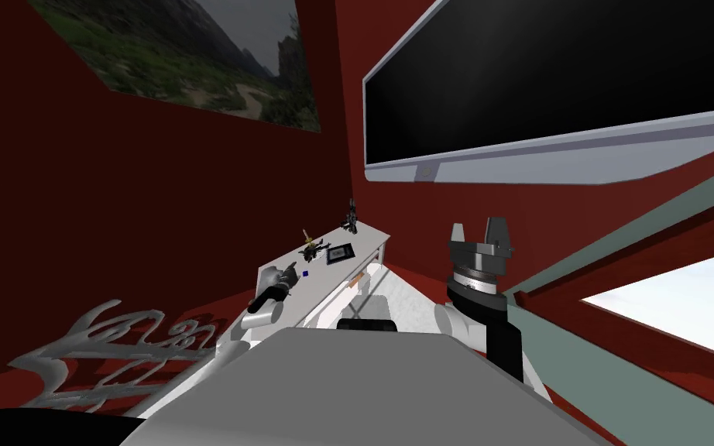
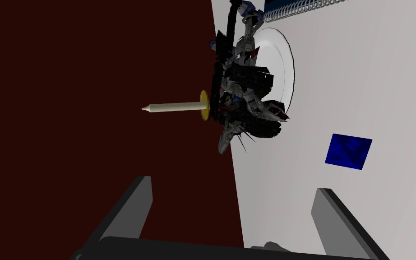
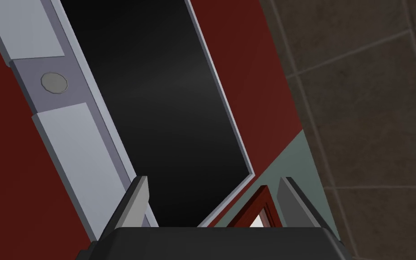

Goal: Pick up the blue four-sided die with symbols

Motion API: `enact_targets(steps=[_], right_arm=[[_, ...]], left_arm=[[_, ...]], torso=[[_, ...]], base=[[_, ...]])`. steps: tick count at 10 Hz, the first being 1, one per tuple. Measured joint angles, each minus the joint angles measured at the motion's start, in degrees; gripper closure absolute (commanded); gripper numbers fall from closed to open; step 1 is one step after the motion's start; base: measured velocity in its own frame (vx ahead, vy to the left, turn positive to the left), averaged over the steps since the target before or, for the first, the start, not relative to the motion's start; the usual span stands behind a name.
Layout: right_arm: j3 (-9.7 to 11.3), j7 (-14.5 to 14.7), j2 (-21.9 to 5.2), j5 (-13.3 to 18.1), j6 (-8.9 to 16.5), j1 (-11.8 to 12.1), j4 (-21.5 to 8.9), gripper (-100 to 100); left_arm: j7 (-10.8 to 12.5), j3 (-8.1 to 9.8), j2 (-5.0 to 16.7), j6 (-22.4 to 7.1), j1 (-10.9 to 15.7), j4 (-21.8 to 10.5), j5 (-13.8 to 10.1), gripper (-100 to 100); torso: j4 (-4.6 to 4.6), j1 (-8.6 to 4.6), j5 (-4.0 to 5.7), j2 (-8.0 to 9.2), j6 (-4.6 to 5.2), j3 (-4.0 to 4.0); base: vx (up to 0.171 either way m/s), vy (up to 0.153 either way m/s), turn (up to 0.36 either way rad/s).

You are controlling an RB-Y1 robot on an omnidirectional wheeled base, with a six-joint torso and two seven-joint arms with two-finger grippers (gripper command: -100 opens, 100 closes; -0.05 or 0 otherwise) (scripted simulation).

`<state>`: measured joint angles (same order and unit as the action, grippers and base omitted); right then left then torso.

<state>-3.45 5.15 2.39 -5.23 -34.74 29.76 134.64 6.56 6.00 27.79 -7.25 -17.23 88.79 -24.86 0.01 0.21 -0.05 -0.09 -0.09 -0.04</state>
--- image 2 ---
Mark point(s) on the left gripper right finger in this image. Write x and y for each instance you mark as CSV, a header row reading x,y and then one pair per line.
x,y
332,224

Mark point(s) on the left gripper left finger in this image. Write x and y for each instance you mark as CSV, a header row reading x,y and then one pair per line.
x,y
128,213

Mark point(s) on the blue square cloth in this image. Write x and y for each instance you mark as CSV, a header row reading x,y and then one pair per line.
x,y
348,151

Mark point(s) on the white candle on yellow holder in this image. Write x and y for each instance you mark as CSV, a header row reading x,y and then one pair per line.
x,y
179,106

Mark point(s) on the black and white robot figurine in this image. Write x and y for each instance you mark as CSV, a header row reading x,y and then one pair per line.
x,y
242,86

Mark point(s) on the white plate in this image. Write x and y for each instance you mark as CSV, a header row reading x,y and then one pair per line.
x,y
278,66

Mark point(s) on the blue spiral notebook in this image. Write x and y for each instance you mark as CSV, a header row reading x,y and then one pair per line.
x,y
298,8

